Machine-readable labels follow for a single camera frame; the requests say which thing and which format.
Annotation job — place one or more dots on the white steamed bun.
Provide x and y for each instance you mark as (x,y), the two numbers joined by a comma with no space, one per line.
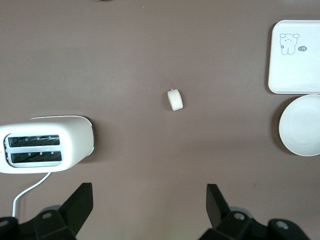
(175,100)

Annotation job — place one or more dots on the cream rabbit print tray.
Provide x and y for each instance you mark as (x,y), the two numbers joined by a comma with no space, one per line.
(295,72)

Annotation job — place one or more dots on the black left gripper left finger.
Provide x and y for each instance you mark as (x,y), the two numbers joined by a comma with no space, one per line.
(75,210)

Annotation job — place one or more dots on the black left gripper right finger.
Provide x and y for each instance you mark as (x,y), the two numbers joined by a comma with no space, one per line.
(220,212)

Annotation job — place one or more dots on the white two-slot toaster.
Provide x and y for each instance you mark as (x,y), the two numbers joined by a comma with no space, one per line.
(75,137)

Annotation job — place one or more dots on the round cream plate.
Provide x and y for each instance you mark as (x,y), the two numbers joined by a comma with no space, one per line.
(302,127)

